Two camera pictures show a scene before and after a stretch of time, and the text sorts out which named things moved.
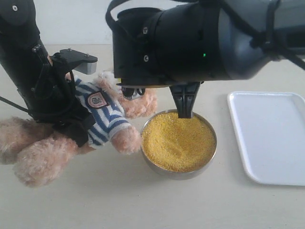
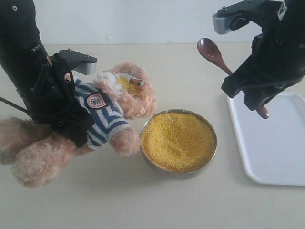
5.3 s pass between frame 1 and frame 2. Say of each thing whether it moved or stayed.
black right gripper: moved
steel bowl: stayed
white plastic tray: stayed
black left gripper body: stayed
